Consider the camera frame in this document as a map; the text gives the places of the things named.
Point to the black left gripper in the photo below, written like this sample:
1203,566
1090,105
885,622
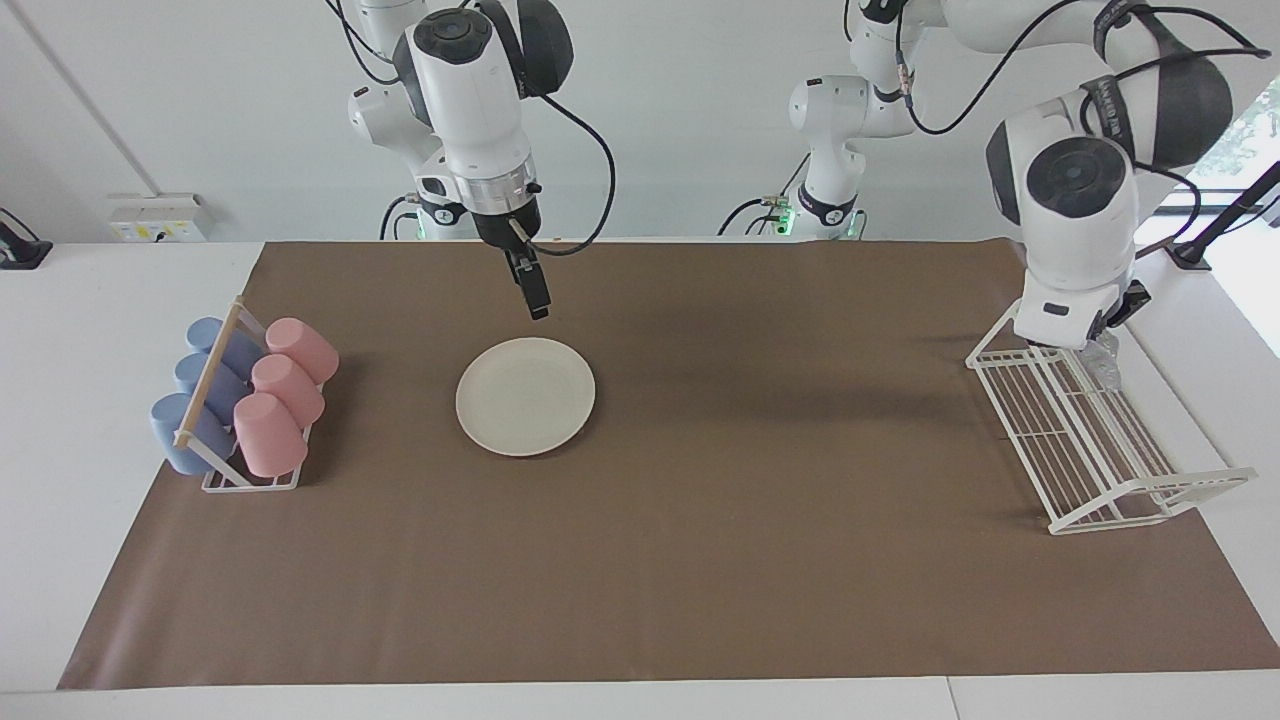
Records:
1128,305

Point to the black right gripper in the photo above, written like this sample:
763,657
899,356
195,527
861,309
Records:
505,225

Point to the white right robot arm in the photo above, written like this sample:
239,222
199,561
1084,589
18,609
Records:
470,90

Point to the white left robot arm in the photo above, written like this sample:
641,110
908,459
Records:
1075,230

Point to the cream round plate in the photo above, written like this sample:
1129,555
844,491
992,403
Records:
525,397

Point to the black desk stand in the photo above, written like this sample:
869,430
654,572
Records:
1188,255

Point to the bright window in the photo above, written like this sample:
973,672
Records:
1255,130

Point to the pink plastic cup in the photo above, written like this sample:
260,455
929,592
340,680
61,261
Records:
300,350
288,390
270,435

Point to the blue plastic cup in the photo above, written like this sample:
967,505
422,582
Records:
172,430
190,375
205,333

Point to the brown paper table mat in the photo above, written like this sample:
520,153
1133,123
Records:
750,550

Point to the black desk clamp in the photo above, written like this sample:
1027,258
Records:
25,255

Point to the white wall outlet box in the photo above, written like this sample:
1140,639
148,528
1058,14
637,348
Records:
160,225

